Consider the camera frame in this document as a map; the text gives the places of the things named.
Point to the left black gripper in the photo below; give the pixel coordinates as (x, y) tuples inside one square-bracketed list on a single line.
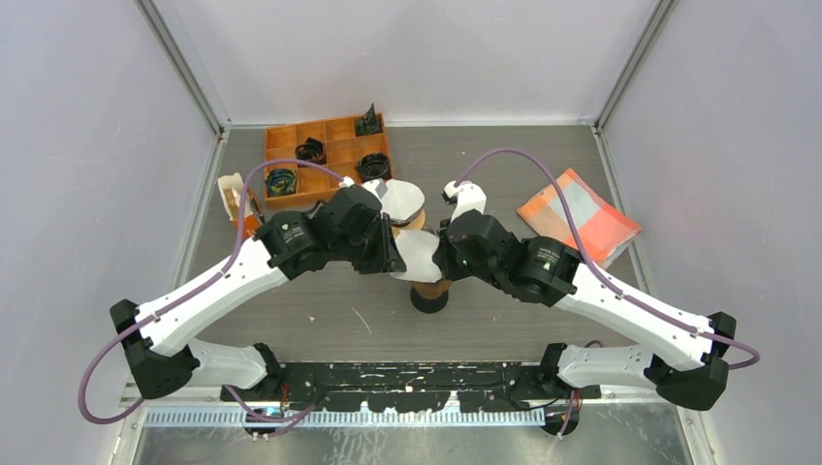
[(388, 258)]

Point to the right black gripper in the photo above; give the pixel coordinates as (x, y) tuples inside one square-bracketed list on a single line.
[(443, 258)]

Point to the white paper coffee filter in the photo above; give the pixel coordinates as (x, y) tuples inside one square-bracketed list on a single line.
[(402, 201)]

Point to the black round base disc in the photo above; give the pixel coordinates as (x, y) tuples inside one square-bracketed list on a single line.
[(428, 305)]

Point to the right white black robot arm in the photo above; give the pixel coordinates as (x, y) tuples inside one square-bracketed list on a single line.
[(677, 354)]

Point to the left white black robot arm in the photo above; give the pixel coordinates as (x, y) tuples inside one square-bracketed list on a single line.
[(159, 337)]

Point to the rolled black tie right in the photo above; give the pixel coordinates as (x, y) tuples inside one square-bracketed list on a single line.
[(376, 165)]

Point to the orange wooden compartment tray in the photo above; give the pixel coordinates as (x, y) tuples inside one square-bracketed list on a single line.
[(344, 148)]

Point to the rolled black tie middle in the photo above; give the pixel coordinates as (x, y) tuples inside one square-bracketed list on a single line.
[(312, 150)]

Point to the rolled black tie back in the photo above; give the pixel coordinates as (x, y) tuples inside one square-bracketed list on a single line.
[(369, 123)]

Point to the stack of paper filters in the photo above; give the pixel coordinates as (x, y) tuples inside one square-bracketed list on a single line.
[(230, 190)]

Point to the orange grey folded cloth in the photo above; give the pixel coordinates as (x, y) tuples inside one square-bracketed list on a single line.
[(604, 231)]

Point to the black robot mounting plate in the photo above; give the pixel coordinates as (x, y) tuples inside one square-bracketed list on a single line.
[(408, 387)]

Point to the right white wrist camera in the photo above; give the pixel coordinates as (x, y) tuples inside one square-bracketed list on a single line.
[(464, 197)]

